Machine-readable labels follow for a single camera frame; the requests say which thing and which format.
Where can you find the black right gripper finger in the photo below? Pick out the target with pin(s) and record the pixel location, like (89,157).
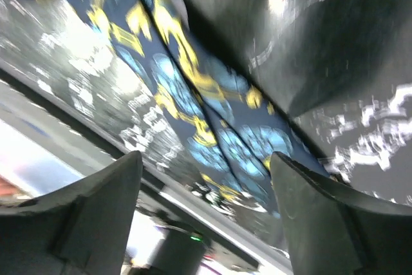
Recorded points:
(306,54)
(333,229)
(82,228)

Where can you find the blue floral patterned tie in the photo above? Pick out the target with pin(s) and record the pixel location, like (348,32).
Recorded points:
(226,124)

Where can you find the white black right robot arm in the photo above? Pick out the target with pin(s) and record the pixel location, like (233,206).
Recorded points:
(364,144)

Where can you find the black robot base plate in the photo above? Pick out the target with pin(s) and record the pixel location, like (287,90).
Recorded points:
(46,145)

